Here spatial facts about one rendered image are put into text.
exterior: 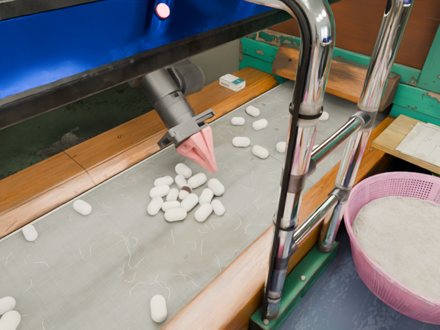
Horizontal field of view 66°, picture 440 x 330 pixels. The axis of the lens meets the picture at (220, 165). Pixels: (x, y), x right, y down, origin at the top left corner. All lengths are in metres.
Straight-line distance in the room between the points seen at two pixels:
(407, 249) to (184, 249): 0.34
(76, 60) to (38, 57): 0.02
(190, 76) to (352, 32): 0.41
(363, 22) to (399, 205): 0.41
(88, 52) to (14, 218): 0.41
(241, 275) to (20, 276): 0.31
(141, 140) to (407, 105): 0.58
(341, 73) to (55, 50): 0.68
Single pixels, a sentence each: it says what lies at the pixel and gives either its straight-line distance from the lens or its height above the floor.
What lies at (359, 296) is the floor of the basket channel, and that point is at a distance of 0.60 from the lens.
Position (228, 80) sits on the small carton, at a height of 0.78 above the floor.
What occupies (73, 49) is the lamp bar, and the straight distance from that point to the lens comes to 0.28.
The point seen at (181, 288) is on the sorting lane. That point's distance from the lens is 0.50.
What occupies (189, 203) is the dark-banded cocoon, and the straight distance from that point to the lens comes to 0.57.
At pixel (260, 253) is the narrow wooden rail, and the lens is 0.50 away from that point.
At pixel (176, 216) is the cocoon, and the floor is 0.76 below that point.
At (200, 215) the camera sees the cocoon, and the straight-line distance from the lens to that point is 0.55.
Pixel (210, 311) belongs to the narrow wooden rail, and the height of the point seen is 0.76.
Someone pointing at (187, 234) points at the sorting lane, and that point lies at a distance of 0.55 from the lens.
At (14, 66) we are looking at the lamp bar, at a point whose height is 1.07.
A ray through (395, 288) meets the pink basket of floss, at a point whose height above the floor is 0.75.
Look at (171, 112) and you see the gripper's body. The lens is 0.59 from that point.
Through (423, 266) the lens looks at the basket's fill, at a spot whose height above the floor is 0.73.
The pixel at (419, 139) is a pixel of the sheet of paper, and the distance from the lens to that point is 0.78.
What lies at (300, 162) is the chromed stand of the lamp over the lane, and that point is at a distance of 0.29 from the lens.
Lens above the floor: 1.16
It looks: 39 degrees down
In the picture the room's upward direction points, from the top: straight up
